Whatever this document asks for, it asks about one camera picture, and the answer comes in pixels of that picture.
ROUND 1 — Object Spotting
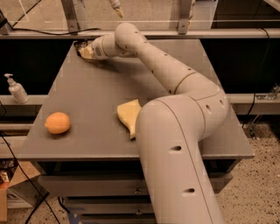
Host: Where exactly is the bottom grey drawer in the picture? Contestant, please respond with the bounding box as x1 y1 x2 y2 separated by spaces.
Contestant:
80 214 157 224

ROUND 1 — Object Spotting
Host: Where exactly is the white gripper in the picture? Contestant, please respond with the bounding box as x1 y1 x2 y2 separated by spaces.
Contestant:
80 38 106 60

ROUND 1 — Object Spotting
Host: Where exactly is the right metal frame bracket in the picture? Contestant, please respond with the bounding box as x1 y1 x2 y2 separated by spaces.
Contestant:
178 0 193 34

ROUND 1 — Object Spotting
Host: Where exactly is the grey drawer cabinet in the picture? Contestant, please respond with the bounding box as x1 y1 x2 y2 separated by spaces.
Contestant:
17 39 256 224

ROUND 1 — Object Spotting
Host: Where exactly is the white pump soap bottle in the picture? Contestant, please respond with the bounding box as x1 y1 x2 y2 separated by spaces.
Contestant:
4 73 29 104

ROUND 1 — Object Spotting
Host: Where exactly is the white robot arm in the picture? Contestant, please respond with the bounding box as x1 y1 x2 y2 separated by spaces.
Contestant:
77 23 230 224

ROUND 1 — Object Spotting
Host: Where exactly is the metal frame bracket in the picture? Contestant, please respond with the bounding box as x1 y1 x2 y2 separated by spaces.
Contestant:
61 0 80 32
178 0 193 34

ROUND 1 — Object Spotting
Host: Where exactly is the black floor cable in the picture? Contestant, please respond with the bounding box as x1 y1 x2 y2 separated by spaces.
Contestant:
0 99 62 224

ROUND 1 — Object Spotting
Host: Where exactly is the cardboard box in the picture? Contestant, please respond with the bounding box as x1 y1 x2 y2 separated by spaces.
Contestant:
0 161 40 221

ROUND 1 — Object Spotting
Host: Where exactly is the black cable on rail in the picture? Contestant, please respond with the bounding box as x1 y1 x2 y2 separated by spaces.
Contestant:
8 27 102 37

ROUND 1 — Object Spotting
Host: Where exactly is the left metal frame bracket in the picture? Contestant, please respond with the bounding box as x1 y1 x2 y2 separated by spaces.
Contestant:
61 0 80 32

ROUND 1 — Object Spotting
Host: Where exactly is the yellow wavy sponge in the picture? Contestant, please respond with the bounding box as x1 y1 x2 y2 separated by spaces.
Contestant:
117 99 142 139

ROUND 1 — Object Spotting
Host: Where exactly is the grey drawer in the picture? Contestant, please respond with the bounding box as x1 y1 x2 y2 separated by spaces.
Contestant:
80 214 157 224
38 173 235 198
64 196 153 214

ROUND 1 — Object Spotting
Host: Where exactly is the top grey drawer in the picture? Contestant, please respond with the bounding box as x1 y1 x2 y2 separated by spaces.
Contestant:
38 173 235 198

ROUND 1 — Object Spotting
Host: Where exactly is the hanging cream tool tip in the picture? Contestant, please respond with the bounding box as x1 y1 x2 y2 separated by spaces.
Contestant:
108 0 123 18

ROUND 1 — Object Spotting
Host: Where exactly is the orange fruit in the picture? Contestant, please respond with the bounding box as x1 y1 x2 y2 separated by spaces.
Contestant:
45 112 71 135

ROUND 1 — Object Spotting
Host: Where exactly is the black rxbar chocolate wrapper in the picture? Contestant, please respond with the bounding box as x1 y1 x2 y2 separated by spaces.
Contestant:
73 40 88 57

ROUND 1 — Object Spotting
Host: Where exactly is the middle grey drawer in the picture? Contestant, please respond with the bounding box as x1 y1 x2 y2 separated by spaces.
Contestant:
64 196 153 214

